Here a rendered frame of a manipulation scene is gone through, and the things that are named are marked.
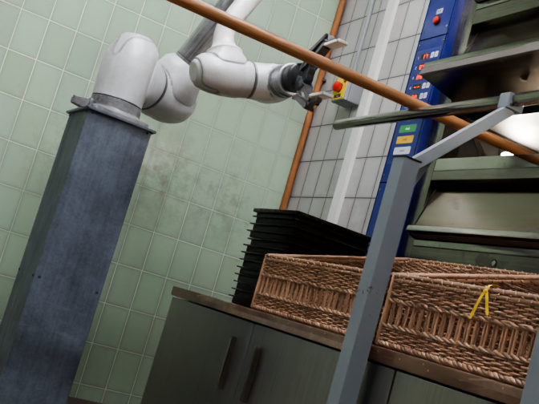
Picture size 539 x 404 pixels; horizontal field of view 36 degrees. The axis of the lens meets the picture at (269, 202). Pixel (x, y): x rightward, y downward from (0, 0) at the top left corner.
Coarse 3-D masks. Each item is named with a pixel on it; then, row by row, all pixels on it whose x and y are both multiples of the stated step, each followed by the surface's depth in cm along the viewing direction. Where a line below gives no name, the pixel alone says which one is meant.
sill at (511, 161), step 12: (480, 156) 236; (492, 156) 232; (504, 156) 227; (516, 156) 223; (528, 156) 219; (444, 168) 249; (456, 168) 244; (468, 168) 239; (480, 168) 234; (492, 168) 230
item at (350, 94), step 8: (336, 80) 312; (344, 88) 305; (352, 88) 305; (360, 88) 307; (336, 96) 308; (344, 96) 304; (352, 96) 305; (360, 96) 307; (344, 104) 310; (352, 104) 307
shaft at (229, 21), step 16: (176, 0) 180; (192, 0) 181; (208, 16) 183; (224, 16) 184; (240, 32) 187; (256, 32) 188; (288, 48) 192; (304, 48) 194; (320, 64) 196; (336, 64) 198; (352, 80) 200; (368, 80) 202; (384, 96) 205; (400, 96) 206; (496, 144) 221; (512, 144) 223
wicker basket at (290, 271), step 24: (264, 264) 221; (288, 264) 210; (312, 264) 200; (336, 264) 232; (360, 264) 237; (408, 264) 242; (432, 264) 234; (456, 264) 225; (264, 288) 221; (288, 288) 207; (312, 288) 197; (336, 288) 188; (264, 312) 214; (288, 312) 225; (312, 312) 194; (336, 312) 185
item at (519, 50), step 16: (512, 48) 216; (528, 48) 210; (448, 64) 239; (464, 64) 231; (480, 64) 227; (496, 64) 223; (512, 64) 219; (528, 64) 215; (432, 80) 249; (448, 80) 244; (464, 80) 240; (480, 80) 235; (496, 80) 231; (512, 80) 227; (528, 80) 222; (448, 96) 254; (464, 96) 249; (480, 96) 244
